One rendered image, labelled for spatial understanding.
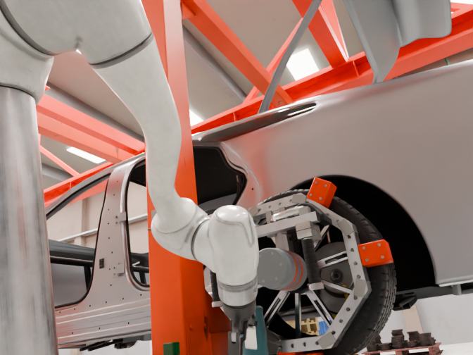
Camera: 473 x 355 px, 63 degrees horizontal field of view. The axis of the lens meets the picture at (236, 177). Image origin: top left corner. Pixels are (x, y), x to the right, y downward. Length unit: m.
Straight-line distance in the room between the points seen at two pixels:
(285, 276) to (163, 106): 0.84
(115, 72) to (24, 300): 0.30
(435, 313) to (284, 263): 8.50
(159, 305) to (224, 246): 0.83
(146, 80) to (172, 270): 1.08
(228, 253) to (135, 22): 0.46
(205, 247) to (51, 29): 0.50
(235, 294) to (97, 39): 0.56
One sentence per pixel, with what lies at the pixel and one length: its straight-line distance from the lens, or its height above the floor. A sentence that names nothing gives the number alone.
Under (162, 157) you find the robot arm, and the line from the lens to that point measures 0.67.
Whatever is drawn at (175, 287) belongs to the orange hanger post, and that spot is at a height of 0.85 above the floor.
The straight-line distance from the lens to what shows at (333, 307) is 1.91.
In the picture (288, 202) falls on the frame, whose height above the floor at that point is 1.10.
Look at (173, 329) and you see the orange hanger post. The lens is 1.54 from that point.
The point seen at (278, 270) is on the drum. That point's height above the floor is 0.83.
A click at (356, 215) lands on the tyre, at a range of 1.48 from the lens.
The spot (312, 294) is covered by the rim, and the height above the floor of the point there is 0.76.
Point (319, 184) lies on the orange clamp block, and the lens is 1.46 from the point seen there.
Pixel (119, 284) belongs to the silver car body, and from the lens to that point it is 2.54.
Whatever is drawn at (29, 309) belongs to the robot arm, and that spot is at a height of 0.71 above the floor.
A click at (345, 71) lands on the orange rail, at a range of 4.58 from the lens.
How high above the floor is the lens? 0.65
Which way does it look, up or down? 22 degrees up
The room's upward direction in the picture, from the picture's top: 8 degrees counter-clockwise
